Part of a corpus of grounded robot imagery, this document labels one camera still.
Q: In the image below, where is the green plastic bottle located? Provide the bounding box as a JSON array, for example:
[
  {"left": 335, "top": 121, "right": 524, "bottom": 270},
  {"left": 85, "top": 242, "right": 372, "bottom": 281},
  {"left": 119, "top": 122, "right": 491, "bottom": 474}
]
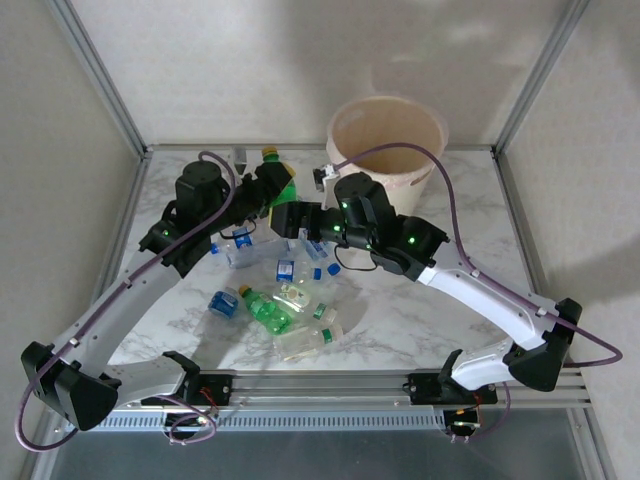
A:
[{"left": 261, "top": 144, "right": 300, "bottom": 214}]

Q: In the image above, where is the crushed clear bottle blue label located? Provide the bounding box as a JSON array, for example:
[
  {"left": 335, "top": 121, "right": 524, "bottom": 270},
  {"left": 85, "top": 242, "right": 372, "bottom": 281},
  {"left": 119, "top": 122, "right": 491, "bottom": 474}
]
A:
[{"left": 298, "top": 238, "right": 341, "bottom": 277}]

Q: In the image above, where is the small clear bottle blue label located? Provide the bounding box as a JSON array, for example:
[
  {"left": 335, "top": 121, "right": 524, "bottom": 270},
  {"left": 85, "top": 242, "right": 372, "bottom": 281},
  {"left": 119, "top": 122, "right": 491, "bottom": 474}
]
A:
[{"left": 209, "top": 227, "right": 257, "bottom": 257}]

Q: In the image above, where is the clear bottle green band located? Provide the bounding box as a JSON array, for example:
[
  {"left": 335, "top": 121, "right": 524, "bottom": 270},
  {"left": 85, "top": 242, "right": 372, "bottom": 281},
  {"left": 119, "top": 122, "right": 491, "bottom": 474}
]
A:
[
  {"left": 278, "top": 281, "right": 340, "bottom": 325},
  {"left": 272, "top": 322, "right": 347, "bottom": 362}
]

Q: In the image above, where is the green bottle with yellow cap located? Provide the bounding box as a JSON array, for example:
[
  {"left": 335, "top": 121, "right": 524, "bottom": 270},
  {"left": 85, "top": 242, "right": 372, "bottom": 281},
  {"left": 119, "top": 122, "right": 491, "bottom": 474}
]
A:
[{"left": 238, "top": 283, "right": 296, "bottom": 336}]

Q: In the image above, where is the bottle with blue wrap label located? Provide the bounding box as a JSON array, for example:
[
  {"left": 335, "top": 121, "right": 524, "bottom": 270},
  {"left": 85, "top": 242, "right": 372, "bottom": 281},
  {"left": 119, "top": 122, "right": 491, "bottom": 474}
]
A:
[{"left": 206, "top": 286, "right": 242, "bottom": 321}]

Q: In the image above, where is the cream plastic waste bin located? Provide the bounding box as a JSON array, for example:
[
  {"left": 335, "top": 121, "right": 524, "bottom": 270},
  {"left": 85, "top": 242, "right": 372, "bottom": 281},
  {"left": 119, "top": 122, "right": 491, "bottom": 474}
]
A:
[{"left": 325, "top": 96, "right": 450, "bottom": 216}]

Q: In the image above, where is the small lit circuit board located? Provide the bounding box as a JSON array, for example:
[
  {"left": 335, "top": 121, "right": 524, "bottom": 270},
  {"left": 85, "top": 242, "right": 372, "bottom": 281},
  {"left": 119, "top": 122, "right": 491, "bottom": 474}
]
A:
[
  {"left": 164, "top": 412, "right": 214, "bottom": 434},
  {"left": 444, "top": 408, "right": 484, "bottom": 432}
]

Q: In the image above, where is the grey metal lower panel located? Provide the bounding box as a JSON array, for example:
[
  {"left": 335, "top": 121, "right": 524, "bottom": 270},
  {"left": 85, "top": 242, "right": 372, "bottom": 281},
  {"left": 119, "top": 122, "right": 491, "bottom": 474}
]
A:
[{"left": 47, "top": 430, "right": 591, "bottom": 480}]

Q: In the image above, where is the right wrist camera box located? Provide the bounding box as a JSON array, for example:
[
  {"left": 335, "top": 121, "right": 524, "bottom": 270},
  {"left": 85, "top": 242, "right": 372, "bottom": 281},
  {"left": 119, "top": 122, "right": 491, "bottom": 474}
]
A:
[{"left": 311, "top": 162, "right": 344, "bottom": 196}]

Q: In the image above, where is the aluminium frame rail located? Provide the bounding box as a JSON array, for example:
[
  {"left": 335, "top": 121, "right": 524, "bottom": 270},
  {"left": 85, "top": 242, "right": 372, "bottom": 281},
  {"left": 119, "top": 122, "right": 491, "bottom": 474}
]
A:
[
  {"left": 82, "top": 149, "right": 154, "bottom": 346},
  {"left": 491, "top": 148, "right": 584, "bottom": 374},
  {"left": 144, "top": 143, "right": 496, "bottom": 153}
]

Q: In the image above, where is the left wrist short black cable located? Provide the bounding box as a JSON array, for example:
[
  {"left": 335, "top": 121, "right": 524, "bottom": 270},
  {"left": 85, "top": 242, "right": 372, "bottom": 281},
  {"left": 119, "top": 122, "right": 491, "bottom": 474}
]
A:
[{"left": 219, "top": 222, "right": 257, "bottom": 240}]

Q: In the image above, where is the wrist short black cable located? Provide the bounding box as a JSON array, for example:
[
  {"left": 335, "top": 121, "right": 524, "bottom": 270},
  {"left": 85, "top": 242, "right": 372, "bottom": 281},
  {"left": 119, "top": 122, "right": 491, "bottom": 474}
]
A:
[
  {"left": 219, "top": 222, "right": 257, "bottom": 240},
  {"left": 333, "top": 244, "right": 382, "bottom": 272}
]

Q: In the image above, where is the right wrist short black cable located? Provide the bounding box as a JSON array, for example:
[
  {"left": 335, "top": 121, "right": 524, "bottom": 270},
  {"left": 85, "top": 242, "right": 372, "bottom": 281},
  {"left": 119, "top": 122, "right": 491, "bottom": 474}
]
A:
[{"left": 333, "top": 244, "right": 382, "bottom": 272}]

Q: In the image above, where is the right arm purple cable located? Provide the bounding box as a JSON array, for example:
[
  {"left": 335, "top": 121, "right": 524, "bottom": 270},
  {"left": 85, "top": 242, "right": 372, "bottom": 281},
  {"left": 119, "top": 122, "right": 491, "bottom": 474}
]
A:
[{"left": 337, "top": 143, "right": 625, "bottom": 444}]

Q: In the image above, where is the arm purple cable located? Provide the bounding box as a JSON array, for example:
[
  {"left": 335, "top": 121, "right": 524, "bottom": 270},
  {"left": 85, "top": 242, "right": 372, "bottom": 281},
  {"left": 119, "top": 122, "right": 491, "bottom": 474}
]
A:
[
  {"left": 337, "top": 143, "right": 625, "bottom": 444},
  {"left": 13, "top": 151, "right": 237, "bottom": 453}
]

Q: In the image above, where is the aluminium frame post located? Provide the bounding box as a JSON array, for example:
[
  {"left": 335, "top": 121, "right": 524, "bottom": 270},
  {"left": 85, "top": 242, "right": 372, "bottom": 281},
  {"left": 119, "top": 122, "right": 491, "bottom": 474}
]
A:
[
  {"left": 492, "top": 0, "right": 592, "bottom": 153},
  {"left": 47, "top": 0, "right": 151, "bottom": 157}
]

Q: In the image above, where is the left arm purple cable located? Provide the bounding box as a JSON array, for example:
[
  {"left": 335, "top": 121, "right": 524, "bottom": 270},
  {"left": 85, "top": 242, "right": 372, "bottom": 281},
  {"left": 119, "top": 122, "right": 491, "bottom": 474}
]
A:
[{"left": 13, "top": 151, "right": 237, "bottom": 453}]

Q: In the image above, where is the wide grooved aluminium rail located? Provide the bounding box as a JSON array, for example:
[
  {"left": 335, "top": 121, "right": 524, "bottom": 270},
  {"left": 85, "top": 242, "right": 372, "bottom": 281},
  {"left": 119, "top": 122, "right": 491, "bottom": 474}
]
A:
[{"left": 52, "top": 368, "right": 591, "bottom": 412}]

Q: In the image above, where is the grey slotted cable duct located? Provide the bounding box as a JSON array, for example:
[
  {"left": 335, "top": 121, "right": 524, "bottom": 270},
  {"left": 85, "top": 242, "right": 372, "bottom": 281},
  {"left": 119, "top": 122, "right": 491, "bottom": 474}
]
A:
[{"left": 59, "top": 410, "right": 446, "bottom": 433}]

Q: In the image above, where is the aluminium frame leg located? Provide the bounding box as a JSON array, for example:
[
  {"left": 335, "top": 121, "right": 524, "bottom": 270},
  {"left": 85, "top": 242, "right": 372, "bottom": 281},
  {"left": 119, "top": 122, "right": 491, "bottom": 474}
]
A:
[
  {"left": 569, "top": 407, "right": 619, "bottom": 480},
  {"left": 19, "top": 407, "right": 67, "bottom": 480}
]

